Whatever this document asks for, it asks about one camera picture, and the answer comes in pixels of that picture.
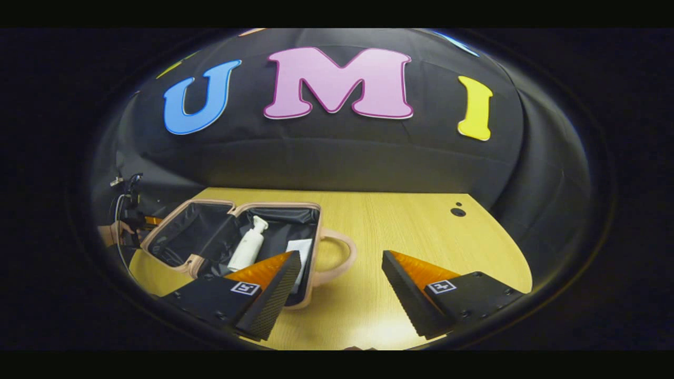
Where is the pink suitcase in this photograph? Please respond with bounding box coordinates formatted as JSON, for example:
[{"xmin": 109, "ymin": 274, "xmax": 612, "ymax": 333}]
[{"xmin": 140, "ymin": 199, "xmax": 358, "ymax": 310}]

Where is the white pump bottle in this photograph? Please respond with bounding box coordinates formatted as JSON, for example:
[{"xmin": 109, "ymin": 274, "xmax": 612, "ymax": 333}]
[{"xmin": 227, "ymin": 216, "xmax": 269, "ymax": 273}]

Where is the black backdrop cloth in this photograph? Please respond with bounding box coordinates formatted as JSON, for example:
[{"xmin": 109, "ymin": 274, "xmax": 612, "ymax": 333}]
[{"xmin": 90, "ymin": 29, "xmax": 593, "ymax": 285}]

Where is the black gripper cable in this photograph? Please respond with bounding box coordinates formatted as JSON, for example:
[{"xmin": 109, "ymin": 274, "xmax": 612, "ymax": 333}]
[{"xmin": 113, "ymin": 179, "xmax": 131, "ymax": 266}]

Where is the white squeeze tube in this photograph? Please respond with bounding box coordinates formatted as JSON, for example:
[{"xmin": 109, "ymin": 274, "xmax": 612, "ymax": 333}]
[{"xmin": 286, "ymin": 238, "xmax": 314, "ymax": 294}]

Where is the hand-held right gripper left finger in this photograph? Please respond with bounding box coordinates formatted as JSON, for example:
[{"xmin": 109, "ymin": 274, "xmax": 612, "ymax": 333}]
[{"xmin": 158, "ymin": 251, "xmax": 302, "ymax": 342}]

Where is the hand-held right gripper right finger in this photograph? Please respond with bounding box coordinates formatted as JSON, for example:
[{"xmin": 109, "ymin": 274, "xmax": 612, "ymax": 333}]
[{"xmin": 382, "ymin": 251, "xmax": 527, "ymax": 340}]

